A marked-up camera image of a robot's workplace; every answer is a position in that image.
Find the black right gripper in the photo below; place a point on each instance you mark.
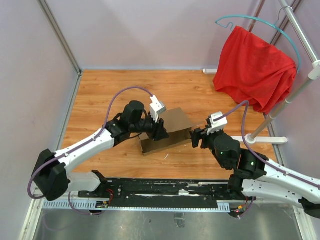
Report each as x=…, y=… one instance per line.
x=198, y=134

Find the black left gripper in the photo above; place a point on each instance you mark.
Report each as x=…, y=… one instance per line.
x=158, y=132

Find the brown cardboard box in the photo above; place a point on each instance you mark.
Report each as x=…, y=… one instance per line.
x=178, y=127

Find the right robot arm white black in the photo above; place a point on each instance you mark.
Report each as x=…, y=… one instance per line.
x=257, y=176

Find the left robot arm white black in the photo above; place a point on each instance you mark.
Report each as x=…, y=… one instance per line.
x=52, y=173

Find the white garment rack base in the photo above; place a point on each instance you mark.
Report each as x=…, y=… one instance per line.
x=261, y=140

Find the red cloth on hanger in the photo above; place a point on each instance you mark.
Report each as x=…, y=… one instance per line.
x=252, y=69

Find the teal clothes hanger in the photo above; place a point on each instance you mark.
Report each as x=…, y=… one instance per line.
x=226, y=22

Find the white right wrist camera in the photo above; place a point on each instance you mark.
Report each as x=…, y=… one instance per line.
x=215, y=124

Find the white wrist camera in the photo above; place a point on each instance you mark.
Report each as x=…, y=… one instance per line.
x=156, y=108
x=215, y=124

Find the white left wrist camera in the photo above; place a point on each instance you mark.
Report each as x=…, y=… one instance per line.
x=156, y=108

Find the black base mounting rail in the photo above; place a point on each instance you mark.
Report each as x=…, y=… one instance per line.
x=123, y=187

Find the grey slotted cable duct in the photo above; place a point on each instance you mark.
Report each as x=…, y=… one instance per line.
x=144, y=205

